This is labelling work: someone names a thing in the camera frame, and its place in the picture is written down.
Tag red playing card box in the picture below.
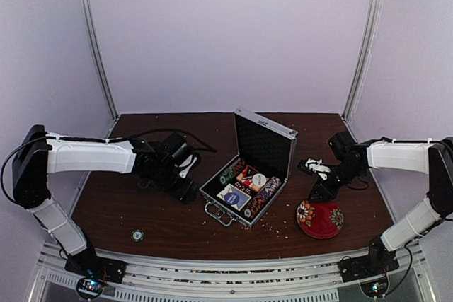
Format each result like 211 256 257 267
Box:
236 165 259 192

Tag right aluminium frame post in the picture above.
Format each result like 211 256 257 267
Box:
342 0 382 122

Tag purple small blind button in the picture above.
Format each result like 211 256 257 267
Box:
224 192 240 205

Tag blue orange chip stack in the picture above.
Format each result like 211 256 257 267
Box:
243 176 282 219

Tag aluminium poker case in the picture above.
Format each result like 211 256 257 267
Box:
199 107 298 227

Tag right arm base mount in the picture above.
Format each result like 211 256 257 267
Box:
338 255 399 299

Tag green poker chip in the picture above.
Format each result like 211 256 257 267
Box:
131 229 144 243

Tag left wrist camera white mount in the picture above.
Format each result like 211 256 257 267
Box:
176 153 200 178

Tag left aluminium frame post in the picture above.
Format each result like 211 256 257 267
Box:
81 0 119 120

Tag red black chip stack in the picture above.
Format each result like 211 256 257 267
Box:
229 159 246 177

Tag aluminium frame post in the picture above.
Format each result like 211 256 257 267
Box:
81 0 119 120
342 0 382 122

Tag blue playing card box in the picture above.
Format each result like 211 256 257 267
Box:
217 184 251 211

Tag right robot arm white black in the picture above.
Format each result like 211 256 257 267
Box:
298 132 452 275

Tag green chip stack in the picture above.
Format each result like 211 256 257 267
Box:
219 170 235 185

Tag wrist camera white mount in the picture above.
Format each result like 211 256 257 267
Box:
176 153 200 178
297 158 331 180

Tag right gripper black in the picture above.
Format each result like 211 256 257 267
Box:
307 161 364 202

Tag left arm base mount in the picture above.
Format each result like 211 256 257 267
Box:
64 257 127 300

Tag front aluminium rail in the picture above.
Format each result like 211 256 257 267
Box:
25 243 440 301

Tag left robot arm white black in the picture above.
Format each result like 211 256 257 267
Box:
5 125 200 277

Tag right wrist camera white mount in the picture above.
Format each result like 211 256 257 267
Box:
297 158 331 180

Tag white dealer button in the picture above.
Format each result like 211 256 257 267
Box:
252 173 268 187

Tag red floral plate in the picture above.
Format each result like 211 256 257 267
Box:
296 200 345 240

